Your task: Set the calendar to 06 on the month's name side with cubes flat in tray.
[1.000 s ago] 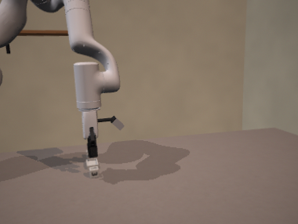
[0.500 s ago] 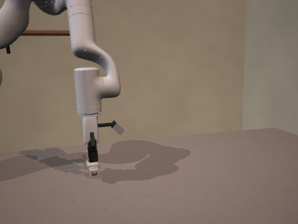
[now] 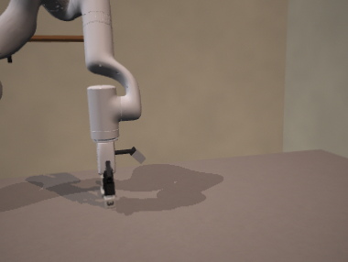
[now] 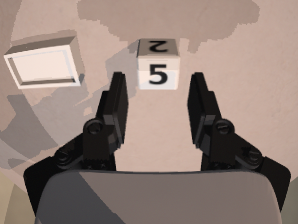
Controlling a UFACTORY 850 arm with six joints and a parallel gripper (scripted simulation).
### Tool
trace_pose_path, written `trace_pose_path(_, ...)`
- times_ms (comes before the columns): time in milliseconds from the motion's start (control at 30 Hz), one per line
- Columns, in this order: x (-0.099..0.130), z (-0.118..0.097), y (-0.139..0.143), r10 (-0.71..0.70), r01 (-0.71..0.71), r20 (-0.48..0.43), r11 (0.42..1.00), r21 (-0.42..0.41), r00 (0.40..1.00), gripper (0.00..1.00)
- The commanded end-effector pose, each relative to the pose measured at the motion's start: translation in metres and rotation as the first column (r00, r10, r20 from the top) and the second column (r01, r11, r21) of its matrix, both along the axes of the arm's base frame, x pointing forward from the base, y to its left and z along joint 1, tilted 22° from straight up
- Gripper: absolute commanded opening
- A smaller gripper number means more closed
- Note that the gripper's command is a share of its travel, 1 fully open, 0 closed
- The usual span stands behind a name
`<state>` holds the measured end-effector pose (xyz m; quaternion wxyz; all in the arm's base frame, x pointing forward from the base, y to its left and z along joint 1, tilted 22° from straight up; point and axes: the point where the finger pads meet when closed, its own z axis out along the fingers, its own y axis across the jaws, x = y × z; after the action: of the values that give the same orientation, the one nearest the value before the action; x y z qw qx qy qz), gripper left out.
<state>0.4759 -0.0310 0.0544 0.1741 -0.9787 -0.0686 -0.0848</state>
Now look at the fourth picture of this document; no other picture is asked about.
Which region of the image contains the white rectangular tray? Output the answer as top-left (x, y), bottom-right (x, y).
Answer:
top-left (3, 36), bottom-right (85, 89)

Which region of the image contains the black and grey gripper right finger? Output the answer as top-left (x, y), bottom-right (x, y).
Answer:
top-left (187, 72), bottom-right (291, 213)

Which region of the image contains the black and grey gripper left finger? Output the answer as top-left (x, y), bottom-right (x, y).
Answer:
top-left (23, 72), bottom-right (129, 217)

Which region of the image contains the white number cube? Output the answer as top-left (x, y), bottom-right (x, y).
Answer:
top-left (136, 38), bottom-right (180, 90)

